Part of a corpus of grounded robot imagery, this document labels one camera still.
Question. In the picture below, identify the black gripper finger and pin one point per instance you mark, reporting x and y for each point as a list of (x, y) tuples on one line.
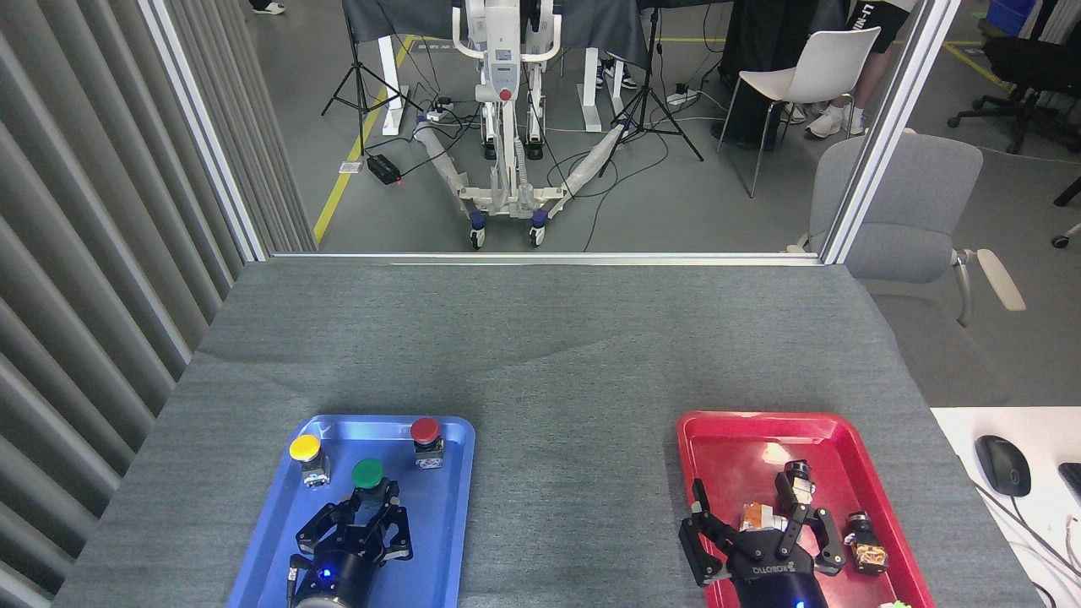
[(699, 545), (828, 545), (397, 536), (325, 523)]

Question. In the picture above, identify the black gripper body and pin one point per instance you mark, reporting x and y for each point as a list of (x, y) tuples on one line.
[(342, 566), (773, 578)]

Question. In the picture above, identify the green push button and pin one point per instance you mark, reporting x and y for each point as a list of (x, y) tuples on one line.
[(367, 474)]

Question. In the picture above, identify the yellow push button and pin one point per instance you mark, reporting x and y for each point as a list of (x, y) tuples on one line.
[(305, 447)]

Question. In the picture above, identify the red push button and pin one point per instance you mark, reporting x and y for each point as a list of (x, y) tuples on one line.
[(425, 430)]

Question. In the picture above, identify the blue plastic tray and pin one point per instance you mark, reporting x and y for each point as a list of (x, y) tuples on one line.
[(439, 540)]

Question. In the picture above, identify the red plastic tray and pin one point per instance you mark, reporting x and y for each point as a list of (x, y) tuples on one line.
[(735, 447)]

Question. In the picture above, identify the black computer mouse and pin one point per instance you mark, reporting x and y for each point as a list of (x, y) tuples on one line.
[(1002, 464)]

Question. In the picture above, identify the grey table cloth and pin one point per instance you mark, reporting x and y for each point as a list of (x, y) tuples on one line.
[(540, 355)]

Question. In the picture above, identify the white desk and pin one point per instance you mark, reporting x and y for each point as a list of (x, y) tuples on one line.
[(1047, 431)]

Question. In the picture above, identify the black flat device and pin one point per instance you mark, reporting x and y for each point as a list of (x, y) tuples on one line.
[(1072, 481)]

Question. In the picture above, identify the grey office chair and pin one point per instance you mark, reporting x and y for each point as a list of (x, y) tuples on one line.
[(904, 194)]

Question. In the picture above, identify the black power box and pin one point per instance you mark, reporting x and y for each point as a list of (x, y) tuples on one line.
[(384, 169)]

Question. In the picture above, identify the grey slatted partition panel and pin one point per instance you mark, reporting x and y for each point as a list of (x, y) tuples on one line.
[(67, 253)]

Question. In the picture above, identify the office chair base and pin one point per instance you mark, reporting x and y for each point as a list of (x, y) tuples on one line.
[(1068, 192)]

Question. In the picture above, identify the white power strip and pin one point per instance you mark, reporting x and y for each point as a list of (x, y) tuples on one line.
[(439, 110), (682, 97)]

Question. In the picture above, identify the black tripod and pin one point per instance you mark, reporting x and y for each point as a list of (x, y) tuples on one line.
[(649, 93), (361, 91)]

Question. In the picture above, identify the white plastic chair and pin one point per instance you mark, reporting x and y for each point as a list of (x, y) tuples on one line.
[(832, 63)]

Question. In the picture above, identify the white wheeled stand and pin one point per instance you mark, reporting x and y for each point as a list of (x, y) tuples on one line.
[(502, 51)]

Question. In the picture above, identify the black draped cloth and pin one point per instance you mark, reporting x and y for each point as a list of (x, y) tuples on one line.
[(760, 51)]

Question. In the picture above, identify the person's shoe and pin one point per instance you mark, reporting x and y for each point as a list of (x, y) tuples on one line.
[(268, 8)]

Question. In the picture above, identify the black office chair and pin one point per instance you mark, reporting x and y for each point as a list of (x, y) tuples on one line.
[(1026, 59)]

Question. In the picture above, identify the table with dark cloth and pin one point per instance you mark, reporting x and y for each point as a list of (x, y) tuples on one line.
[(591, 25)]

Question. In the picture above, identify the blue bin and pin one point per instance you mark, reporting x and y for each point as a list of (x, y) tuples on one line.
[(1009, 15)]

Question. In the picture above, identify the black switch with orange base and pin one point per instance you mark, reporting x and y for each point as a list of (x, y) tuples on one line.
[(866, 545)]

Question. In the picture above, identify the orange and white switch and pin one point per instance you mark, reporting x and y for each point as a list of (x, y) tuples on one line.
[(758, 515)]

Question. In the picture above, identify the black knob switch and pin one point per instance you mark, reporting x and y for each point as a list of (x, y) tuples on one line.
[(796, 481)]

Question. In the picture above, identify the silver frame rail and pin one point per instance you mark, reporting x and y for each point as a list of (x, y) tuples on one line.
[(540, 257)]

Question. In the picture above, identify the silver frame post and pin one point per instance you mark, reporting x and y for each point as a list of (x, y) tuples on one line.
[(203, 127), (887, 127)]

